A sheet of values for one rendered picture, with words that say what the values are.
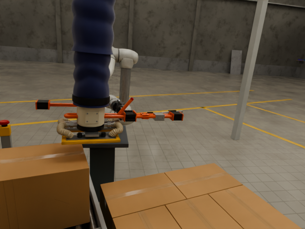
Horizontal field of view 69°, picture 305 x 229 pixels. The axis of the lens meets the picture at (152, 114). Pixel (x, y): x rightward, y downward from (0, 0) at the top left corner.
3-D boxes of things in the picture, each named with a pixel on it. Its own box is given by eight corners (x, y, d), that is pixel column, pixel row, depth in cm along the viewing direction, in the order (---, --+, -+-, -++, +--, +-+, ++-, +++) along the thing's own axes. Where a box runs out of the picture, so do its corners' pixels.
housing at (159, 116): (154, 121, 153) (155, 115, 152) (151, 118, 159) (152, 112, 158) (164, 121, 156) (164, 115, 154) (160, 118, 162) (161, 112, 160)
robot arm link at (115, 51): (104, 55, 198) (119, 56, 202) (104, 42, 208) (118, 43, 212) (103, 65, 209) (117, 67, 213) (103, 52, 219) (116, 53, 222)
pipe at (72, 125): (61, 137, 126) (61, 128, 124) (62, 123, 148) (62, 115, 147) (120, 136, 138) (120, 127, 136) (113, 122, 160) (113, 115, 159)
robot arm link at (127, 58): (112, 122, 237) (132, 122, 243) (114, 127, 222) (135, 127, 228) (116, 47, 217) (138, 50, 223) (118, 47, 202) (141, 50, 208)
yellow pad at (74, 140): (61, 145, 125) (61, 136, 124) (61, 138, 134) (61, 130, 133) (120, 142, 137) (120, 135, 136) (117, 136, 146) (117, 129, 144)
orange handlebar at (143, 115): (44, 120, 129) (43, 114, 128) (48, 106, 156) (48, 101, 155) (184, 119, 161) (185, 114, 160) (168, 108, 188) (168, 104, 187)
